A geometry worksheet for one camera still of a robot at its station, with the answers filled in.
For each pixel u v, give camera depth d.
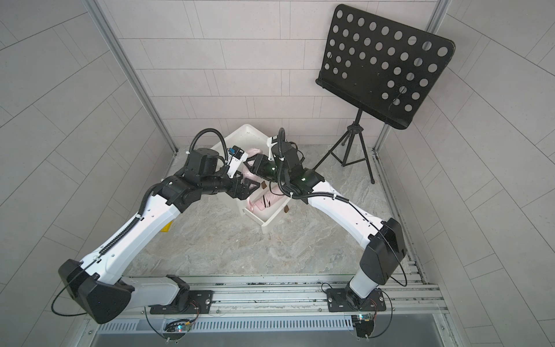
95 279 0.37
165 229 0.48
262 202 0.91
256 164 0.63
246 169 0.67
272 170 0.62
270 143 0.67
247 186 0.61
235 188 0.60
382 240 0.42
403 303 0.72
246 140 0.90
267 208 0.91
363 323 0.68
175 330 0.66
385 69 0.65
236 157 0.60
